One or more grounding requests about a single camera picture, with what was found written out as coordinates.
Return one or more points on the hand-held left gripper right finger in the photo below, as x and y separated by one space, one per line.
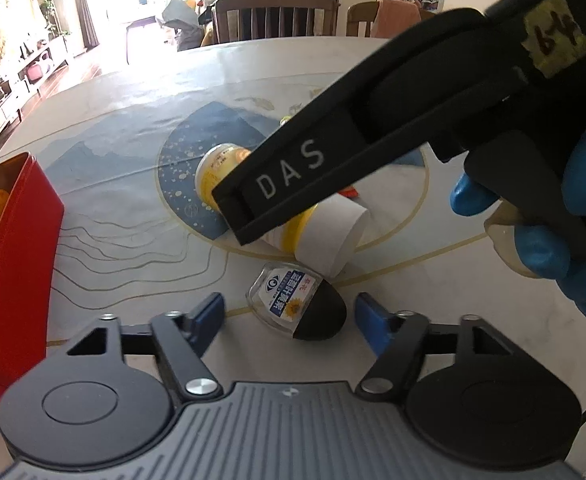
373 320

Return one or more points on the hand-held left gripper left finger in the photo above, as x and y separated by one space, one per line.
208 312

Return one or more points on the small clear black-capped bottle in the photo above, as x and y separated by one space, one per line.
293 305

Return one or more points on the white yellow supplement bottle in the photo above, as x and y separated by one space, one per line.
333 235

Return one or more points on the red tin box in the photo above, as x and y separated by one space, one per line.
18 270

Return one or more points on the person's right hand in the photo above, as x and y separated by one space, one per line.
543 252

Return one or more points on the red snack packet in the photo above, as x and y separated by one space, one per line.
349 192

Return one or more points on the wooden chair with cloth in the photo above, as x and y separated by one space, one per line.
360 15

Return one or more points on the pink cloth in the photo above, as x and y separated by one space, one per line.
395 15

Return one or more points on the wooden slatted chair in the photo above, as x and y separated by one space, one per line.
273 5

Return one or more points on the printed table cover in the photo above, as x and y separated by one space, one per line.
123 160

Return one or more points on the white paper bag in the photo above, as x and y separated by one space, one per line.
178 10

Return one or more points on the white coffee table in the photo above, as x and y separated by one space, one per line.
140 22

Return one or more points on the low television cabinet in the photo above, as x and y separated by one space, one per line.
33 67

